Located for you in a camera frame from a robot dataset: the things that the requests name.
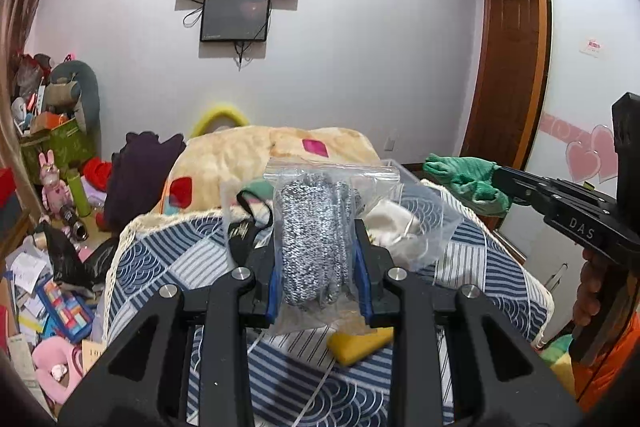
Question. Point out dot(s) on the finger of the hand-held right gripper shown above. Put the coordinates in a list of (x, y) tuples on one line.
[(520, 183)]

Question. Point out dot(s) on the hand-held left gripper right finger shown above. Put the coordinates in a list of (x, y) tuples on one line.
[(361, 279)]

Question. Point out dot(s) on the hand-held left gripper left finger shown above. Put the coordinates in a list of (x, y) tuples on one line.
[(271, 294)]

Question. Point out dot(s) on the green cloth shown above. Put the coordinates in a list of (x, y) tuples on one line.
[(462, 179)]

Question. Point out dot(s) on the clear bag with speckled knit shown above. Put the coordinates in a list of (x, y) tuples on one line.
[(312, 242)]

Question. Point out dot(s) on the person's right forearm orange sleeve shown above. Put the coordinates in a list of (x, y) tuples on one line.
[(612, 367)]

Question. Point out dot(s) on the person's right hand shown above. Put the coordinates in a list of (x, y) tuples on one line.
[(595, 287)]

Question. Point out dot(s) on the yellow sponge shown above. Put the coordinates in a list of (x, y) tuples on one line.
[(359, 346)]

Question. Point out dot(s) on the clear bag with white cloth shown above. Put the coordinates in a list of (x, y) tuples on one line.
[(405, 227)]

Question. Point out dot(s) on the blue patterned bed cover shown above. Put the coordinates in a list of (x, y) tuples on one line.
[(300, 372)]

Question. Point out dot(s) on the white wardrobe door pink hearts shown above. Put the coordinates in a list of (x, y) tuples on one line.
[(580, 57)]

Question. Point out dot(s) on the beige fleece blanket pink patches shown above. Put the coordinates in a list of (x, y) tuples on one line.
[(240, 157)]

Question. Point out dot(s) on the dark purple cloth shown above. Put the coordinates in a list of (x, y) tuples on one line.
[(137, 179)]

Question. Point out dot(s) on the black plastic bag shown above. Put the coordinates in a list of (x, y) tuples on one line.
[(67, 257)]

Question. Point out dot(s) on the colourful flat box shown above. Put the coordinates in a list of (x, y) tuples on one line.
[(62, 309)]

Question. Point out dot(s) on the red cloth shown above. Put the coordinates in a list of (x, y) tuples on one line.
[(97, 172)]

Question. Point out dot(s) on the green bottle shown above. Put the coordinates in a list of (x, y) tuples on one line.
[(79, 194)]

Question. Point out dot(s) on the pink neck pillow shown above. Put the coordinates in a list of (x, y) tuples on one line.
[(55, 364)]

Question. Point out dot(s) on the pink rabbit plush toy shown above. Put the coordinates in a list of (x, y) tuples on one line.
[(52, 187)]

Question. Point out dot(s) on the green cardboard box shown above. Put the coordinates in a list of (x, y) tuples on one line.
[(60, 142)]

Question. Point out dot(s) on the grey plush toy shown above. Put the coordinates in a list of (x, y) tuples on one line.
[(75, 89)]

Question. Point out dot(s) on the brown curtain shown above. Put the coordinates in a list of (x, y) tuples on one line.
[(22, 32)]

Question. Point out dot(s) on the white wall socket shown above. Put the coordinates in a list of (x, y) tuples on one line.
[(390, 143)]

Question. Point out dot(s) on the small black wall monitor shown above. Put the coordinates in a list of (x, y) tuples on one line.
[(235, 18)]

